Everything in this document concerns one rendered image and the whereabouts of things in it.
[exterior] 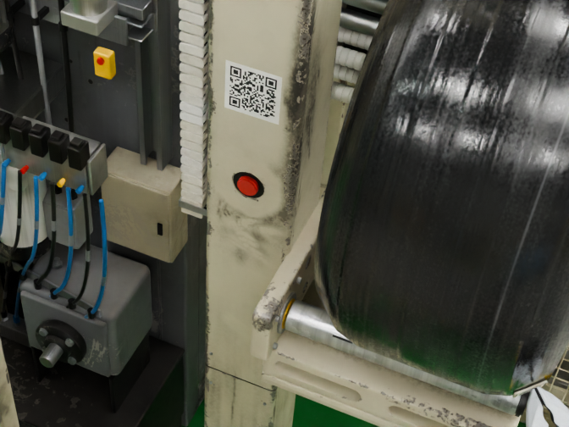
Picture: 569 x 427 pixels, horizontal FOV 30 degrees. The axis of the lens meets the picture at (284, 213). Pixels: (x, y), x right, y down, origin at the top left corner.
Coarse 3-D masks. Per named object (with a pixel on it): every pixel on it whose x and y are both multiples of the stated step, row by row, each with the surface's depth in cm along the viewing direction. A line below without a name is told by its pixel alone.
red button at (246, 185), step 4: (244, 176) 142; (248, 176) 141; (240, 180) 142; (244, 180) 141; (248, 180) 141; (252, 180) 141; (240, 184) 142; (244, 184) 142; (248, 184) 141; (252, 184) 141; (256, 184) 141; (240, 188) 143; (244, 188) 142; (248, 188) 142; (252, 188) 142; (256, 188) 142; (244, 192) 143; (248, 192) 142; (252, 192) 142; (256, 192) 142
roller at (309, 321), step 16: (304, 304) 147; (288, 320) 146; (304, 320) 145; (320, 320) 145; (304, 336) 147; (320, 336) 145; (336, 336) 144; (352, 352) 144; (368, 352) 143; (400, 368) 142; (432, 384) 142; (448, 384) 140; (480, 400) 140; (496, 400) 139; (512, 400) 138
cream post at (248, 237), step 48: (240, 0) 122; (288, 0) 120; (336, 0) 129; (240, 48) 127; (288, 48) 124; (336, 48) 137; (288, 96) 129; (240, 144) 138; (288, 144) 134; (240, 192) 144; (288, 192) 140; (240, 240) 150; (288, 240) 147; (240, 288) 158; (240, 336) 166; (240, 384) 175
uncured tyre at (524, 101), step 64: (448, 0) 108; (512, 0) 107; (384, 64) 109; (448, 64) 106; (512, 64) 104; (384, 128) 107; (448, 128) 105; (512, 128) 104; (384, 192) 108; (448, 192) 106; (512, 192) 104; (320, 256) 119; (384, 256) 111; (448, 256) 108; (512, 256) 106; (384, 320) 117; (448, 320) 113; (512, 320) 109; (512, 384) 119
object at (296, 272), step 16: (320, 208) 156; (304, 240) 151; (288, 256) 149; (304, 256) 149; (288, 272) 147; (304, 272) 151; (272, 288) 145; (288, 288) 145; (304, 288) 156; (272, 304) 143; (288, 304) 146; (256, 320) 142; (272, 320) 142; (256, 336) 144; (272, 336) 145; (256, 352) 147
